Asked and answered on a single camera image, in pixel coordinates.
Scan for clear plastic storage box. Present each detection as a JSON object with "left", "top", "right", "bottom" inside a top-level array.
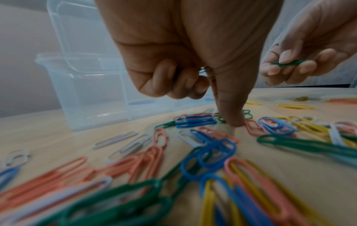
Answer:
[
  {"left": 46, "top": 0, "right": 123, "bottom": 73},
  {"left": 35, "top": 51, "right": 216, "bottom": 133}
]

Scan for person's right hand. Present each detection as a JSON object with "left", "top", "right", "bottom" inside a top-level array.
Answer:
[{"left": 259, "top": 0, "right": 357, "bottom": 87}]

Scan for pile of coloured paper clips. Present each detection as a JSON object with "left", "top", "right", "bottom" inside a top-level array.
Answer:
[{"left": 0, "top": 95, "right": 357, "bottom": 226}]

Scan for person's left hand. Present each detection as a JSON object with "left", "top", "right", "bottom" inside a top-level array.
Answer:
[{"left": 94, "top": 0, "right": 286, "bottom": 127}]

